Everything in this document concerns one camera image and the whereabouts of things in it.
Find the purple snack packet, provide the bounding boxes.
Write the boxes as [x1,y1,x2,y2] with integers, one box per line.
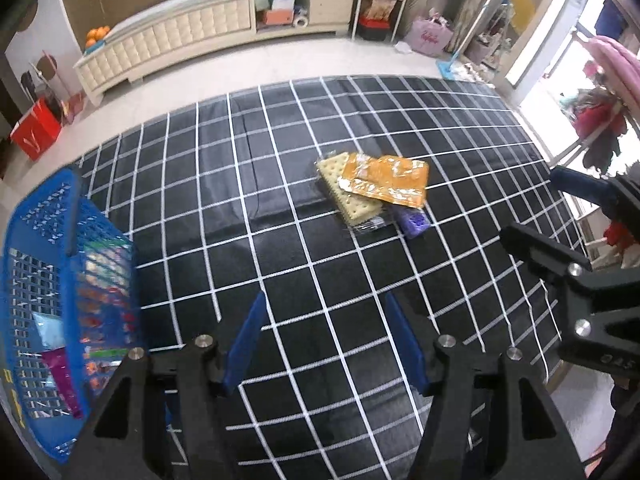
[392,205,432,240]

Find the orange snack packet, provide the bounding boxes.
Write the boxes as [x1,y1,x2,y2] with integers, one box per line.
[337,153,430,209]

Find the clear cracker pack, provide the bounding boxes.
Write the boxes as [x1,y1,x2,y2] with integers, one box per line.
[316,152,390,232]

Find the magenta snack packet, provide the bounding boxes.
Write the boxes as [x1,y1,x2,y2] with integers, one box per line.
[42,347,84,419]

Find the large blue cartoon snack bag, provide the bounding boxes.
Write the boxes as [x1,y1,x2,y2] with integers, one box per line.
[32,312,66,350]

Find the pink quilt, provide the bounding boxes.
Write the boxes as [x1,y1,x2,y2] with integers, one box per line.
[584,36,639,106]

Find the black white grid tablecloth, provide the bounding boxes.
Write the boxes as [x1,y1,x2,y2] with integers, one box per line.
[77,75,582,479]

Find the blue plastic basket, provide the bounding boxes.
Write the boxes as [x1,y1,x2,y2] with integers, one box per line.
[1,168,142,464]

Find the blue mop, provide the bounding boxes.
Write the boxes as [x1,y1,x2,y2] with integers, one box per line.
[436,0,496,80]

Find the pink tote bag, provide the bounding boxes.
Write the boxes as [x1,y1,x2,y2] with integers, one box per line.
[404,9,454,58]

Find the red paper bag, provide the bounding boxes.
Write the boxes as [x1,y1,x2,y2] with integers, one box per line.
[10,98,62,162]

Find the cream TV cabinet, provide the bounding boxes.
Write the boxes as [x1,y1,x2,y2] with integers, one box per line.
[74,0,354,106]

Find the plate of oranges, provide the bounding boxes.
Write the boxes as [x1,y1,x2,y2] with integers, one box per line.
[85,26,111,51]

